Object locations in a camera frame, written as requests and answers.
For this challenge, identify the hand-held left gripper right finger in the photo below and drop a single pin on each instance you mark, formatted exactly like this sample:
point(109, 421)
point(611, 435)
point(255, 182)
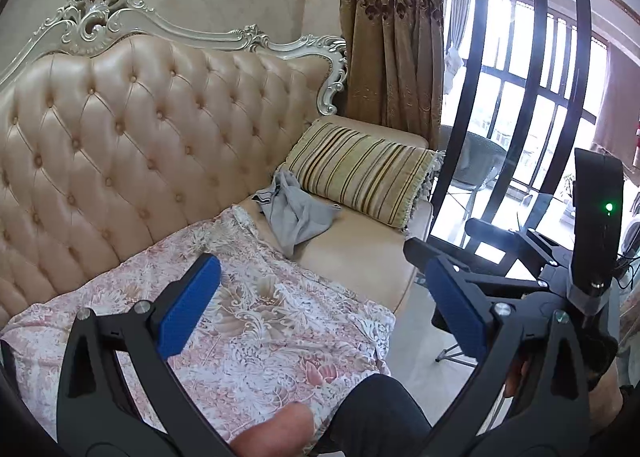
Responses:
point(460, 317)

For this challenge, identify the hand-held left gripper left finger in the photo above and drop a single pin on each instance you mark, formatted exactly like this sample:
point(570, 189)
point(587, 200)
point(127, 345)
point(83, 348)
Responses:
point(190, 307)

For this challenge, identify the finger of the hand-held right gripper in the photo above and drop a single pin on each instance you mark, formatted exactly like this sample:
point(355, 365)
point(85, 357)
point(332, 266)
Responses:
point(500, 232)
point(420, 249)

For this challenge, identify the grey knit sweater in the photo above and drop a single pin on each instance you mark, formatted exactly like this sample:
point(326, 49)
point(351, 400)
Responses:
point(300, 222)

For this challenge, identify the person's right hand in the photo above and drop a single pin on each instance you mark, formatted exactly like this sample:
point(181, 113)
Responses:
point(517, 377)

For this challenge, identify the grey wicker chair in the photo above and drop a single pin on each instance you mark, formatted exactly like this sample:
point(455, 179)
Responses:
point(475, 157)

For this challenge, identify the pink floral blanket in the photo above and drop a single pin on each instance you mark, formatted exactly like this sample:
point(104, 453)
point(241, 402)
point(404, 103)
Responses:
point(275, 327)

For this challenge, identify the striped pillow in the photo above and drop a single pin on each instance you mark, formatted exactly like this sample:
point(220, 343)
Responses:
point(360, 167)

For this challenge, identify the black framed window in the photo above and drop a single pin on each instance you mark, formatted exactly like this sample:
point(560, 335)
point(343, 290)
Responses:
point(510, 102)

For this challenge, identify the person's leg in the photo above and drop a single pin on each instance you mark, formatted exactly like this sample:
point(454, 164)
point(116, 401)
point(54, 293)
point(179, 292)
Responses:
point(375, 417)

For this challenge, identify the plain brown curtain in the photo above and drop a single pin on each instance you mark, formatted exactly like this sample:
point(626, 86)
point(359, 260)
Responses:
point(620, 102)

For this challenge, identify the person's bare knee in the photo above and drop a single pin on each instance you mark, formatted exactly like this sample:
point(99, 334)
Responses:
point(280, 432)

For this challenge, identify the white hanging cloth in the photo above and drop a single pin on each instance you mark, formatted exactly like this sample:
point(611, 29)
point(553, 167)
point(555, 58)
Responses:
point(452, 67)

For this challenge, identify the beige tufted leather sofa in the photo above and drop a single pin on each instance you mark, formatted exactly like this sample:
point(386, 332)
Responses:
point(150, 112)

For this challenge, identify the brown patterned curtain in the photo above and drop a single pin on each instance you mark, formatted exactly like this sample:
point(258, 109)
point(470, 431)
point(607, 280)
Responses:
point(390, 37)

